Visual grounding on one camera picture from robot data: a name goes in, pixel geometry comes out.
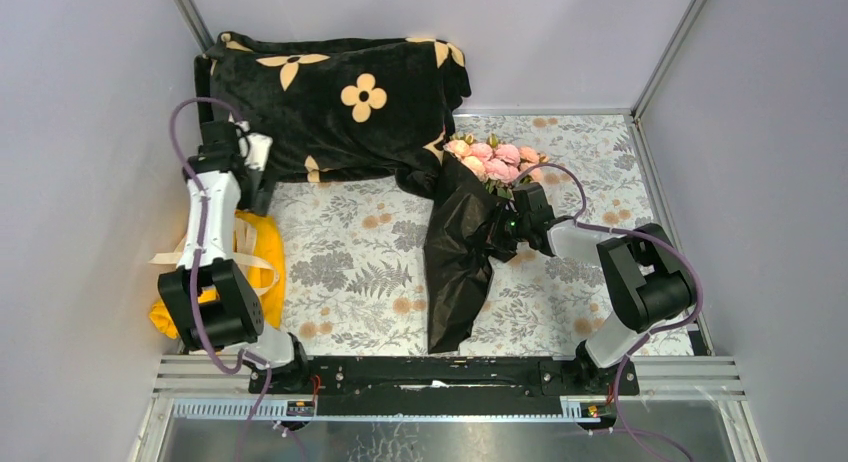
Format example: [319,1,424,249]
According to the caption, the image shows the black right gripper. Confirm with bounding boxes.
[473,204,530,254]

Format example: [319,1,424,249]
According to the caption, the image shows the pink fake flower bunch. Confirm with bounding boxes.
[443,134,550,199]

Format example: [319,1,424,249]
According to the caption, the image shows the black wrapping paper sheet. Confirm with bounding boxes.
[423,156,517,354]

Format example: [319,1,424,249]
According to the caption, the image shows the cream satin ribbon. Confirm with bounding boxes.
[149,212,280,296]

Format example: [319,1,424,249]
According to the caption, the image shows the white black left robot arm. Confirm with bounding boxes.
[157,121,311,393]

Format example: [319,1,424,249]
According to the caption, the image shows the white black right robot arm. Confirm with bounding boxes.
[489,183,702,396]

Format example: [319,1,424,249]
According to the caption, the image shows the black blanket with beige flowers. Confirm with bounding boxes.
[193,32,471,198]

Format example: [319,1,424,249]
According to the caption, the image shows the yellow cloth bag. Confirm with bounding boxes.
[149,211,286,340]

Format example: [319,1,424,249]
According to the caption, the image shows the floral patterned table cloth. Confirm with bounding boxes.
[271,115,655,356]

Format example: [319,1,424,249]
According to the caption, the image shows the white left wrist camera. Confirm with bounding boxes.
[245,133,273,172]

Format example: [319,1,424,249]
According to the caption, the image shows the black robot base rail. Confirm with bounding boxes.
[268,356,640,416]

